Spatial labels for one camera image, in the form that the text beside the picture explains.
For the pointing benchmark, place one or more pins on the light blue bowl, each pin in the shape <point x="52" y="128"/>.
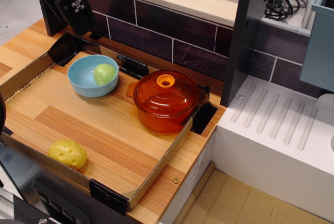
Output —
<point x="80" y="75"/>

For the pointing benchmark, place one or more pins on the green plastic pear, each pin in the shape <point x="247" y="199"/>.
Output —
<point x="103" y="74"/>

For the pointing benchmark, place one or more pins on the yellow plastic cheese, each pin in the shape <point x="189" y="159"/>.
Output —
<point x="69" y="153"/>

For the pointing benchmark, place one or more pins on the cardboard fence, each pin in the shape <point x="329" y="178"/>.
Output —
<point x="122" y="154"/>

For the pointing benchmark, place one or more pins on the orange pot lid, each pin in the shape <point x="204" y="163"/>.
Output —
<point x="166" y="93"/>

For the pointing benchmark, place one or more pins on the dark grey upright post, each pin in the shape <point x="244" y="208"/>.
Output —
<point x="249" y="14"/>

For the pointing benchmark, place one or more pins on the teal plastic bin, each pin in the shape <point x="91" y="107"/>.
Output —
<point x="317" y="67"/>

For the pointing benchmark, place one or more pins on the orange glass pot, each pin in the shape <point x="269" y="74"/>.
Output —
<point x="169" y="124"/>

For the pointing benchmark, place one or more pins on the brass screw in counter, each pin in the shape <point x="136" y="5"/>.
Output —
<point x="176" y="180"/>

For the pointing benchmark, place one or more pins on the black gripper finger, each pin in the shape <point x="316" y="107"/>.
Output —
<point x="77" y="14"/>
<point x="49" y="8"/>

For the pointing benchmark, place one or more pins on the white drain board sink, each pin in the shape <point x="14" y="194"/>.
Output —
<point x="281" y="142"/>

